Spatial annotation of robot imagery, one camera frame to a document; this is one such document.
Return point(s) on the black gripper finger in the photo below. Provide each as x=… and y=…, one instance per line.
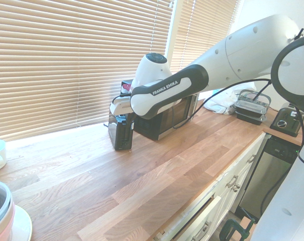
x=132, y=121
x=124, y=120

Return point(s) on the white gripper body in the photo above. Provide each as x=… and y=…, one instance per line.
x=120, y=106

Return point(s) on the black glossy toaster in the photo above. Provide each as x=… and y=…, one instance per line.
x=123, y=138

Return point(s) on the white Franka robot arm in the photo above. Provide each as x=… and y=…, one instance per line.
x=217, y=65

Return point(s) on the black toaster oven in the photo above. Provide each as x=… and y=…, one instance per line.
x=167, y=123

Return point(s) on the silver toaster with dial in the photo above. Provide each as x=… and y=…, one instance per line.
x=285, y=123

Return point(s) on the wide beige window blind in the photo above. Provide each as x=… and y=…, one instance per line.
x=66, y=62

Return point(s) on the white plastic bag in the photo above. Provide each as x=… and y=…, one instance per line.
x=222, y=103

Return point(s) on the narrow beige window blind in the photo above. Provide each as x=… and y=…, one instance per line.
x=199, y=30

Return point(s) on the white drawer front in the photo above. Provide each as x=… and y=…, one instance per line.
x=209, y=216

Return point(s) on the white cabinet door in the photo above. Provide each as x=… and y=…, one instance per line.
x=244, y=170

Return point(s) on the metal cabinet knob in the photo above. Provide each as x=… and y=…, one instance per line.
x=236, y=188

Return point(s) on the green clamp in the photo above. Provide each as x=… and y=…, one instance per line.
x=232, y=227

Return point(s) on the stainless steel dishwasher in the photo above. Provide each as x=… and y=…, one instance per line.
x=267, y=175

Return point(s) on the white plate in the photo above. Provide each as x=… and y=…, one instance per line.
x=22, y=226

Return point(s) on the pink bowl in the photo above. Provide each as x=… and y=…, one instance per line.
x=6, y=229

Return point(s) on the black wrist camera, red mount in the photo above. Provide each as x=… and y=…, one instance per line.
x=125, y=89

